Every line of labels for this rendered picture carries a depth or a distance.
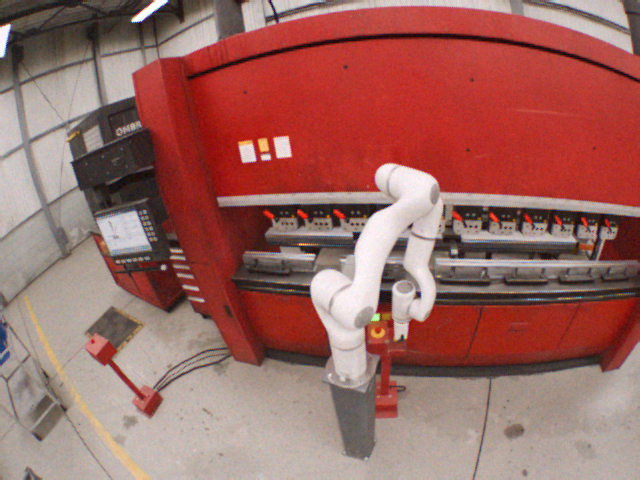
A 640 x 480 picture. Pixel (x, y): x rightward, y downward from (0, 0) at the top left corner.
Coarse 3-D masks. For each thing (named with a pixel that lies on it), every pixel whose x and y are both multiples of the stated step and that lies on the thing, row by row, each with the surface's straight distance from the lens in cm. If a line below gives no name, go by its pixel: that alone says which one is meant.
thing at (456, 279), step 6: (444, 276) 173; (456, 276) 174; (462, 276) 174; (468, 276) 175; (474, 276) 176; (486, 276) 178; (444, 282) 171; (450, 282) 172; (456, 282) 172; (462, 282) 173; (468, 282) 173; (474, 282) 174; (480, 282) 175; (486, 282) 176
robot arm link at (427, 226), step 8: (384, 168) 91; (392, 168) 90; (376, 176) 93; (384, 176) 90; (376, 184) 94; (384, 184) 90; (384, 192) 93; (440, 200) 100; (440, 208) 100; (424, 216) 98; (432, 216) 98; (440, 216) 101; (416, 224) 101; (424, 224) 99; (432, 224) 99; (416, 232) 101; (424, 232) 100; (432, 232) 100
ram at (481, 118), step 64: (256, 64) 154; (320, 64) 142; (384, 64) 137; (448, 64) 138; (512, 64) 146; (576, 64) 164; (256, 128) 157; (320, 128) 144; (384, 128) 139; (448, 128) 140; (512, 128) 147; (576, 128) 164; (256, 192) 169; (320, 192) 155; (448, 192) 148; (512, 192) 156; (576, 192) 173
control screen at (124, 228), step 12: (108, 216) 179; (120, 216) 173; (132, 216) 168; (108, 228) 184; (120, 228) 177; (132, 228) 172; (108, 240) 189; (120, 240) 182; (132, 240) 176; (144, 240) 171; (120, 252) 188
